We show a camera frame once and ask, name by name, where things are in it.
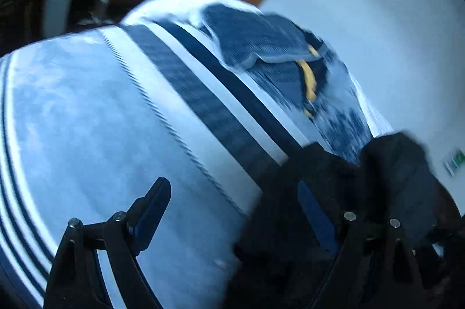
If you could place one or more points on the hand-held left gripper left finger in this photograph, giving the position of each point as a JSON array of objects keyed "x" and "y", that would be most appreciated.
[{"x": 147, "y": 223}]

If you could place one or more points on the small green white box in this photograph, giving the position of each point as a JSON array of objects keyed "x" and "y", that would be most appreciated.
[{"x": 456, "y": 163}]

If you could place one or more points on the folded blue garment yellow trim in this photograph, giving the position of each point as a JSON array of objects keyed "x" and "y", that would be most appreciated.
[{"x": 254, "y": 40}]

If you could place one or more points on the blue white striped blanket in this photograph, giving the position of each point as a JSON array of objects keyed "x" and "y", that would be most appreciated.
[{"x": 90, "y": 120}]

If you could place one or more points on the white plastic container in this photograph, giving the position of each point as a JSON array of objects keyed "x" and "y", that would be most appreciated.
[{"x": 58, "y": 9}]

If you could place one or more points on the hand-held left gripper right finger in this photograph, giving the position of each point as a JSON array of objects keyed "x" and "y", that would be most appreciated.
[{"x": 316, "y": 218}]

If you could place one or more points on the black garment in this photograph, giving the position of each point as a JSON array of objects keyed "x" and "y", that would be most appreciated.
[{"x": 396, "y": 182}]

